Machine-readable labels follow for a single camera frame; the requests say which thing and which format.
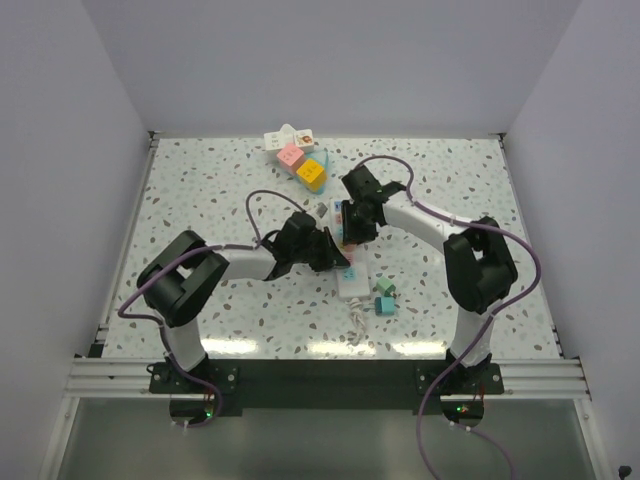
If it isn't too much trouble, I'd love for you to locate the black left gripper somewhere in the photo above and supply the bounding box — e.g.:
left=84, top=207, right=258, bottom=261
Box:
left=292, top=226, right=349, bottom=272

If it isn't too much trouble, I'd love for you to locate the white power strip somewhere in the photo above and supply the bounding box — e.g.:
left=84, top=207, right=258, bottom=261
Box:
left=329, top=198, right=371, bottom=301

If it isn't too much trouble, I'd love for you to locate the green charger plug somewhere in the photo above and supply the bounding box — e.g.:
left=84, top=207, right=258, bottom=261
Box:
left=376, top=277, right=397, bottom=298

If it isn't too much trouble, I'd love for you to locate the teal blue charger plug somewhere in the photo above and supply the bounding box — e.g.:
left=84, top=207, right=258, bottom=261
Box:
left=374, top=296, right=396, bottom=316

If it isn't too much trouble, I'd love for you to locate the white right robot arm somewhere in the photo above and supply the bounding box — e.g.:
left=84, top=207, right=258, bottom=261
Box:
left=341, top=166, right=518, bottom=393

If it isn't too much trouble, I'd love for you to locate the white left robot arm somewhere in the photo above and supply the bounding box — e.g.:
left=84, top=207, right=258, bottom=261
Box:
left=137, top=211, right=350, bottom=392

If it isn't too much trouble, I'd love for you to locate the yellow cube socket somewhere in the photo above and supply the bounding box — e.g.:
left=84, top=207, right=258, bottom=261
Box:
left=296, top=158, right=327, bottom=193

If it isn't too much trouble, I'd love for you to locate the pink cube socket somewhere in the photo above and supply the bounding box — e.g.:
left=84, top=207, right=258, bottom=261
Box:
left=276, top=143, right=306, bottom=175

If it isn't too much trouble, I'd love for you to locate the white socket adapter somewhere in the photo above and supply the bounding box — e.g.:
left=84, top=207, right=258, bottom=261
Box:
left=263, top=124, right=296, bottom=152

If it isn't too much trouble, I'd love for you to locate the light blue triangular item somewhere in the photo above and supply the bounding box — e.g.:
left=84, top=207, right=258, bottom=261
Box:
left=306, top=150, right=330, bottom=194

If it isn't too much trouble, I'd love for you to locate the white cartoon sticker adapter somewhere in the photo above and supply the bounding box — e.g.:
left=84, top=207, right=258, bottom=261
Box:
left=293, top=129, right=315, bottom=153

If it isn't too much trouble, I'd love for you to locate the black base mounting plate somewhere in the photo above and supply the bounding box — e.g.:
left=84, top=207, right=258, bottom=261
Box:
left=169, top=359, right=485, bottom=422

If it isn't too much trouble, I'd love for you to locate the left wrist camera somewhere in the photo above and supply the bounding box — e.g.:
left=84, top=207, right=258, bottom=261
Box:
left=311, top=202, right=329, bottom=219

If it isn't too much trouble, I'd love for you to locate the white coiled power cord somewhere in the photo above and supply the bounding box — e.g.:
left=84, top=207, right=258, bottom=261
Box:
left=345, top=297, right=369, bottom=346

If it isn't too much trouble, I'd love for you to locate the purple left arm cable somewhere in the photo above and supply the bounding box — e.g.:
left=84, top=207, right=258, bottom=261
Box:
left=118, top=189, right=311, bottom=429

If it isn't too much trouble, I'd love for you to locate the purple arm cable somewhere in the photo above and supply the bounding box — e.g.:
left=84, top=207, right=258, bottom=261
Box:
left=355, top=155, right=545, bottom=480
left=118, top=189, right=311, bottom=429

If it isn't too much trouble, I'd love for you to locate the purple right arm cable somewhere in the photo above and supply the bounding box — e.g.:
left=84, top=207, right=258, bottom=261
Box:
left=355, top=155, right=545, bottom=480

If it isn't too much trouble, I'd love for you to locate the aluminium frame rail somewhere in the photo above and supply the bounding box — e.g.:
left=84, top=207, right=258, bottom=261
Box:
left=64, top=358, right=590, bottom=400

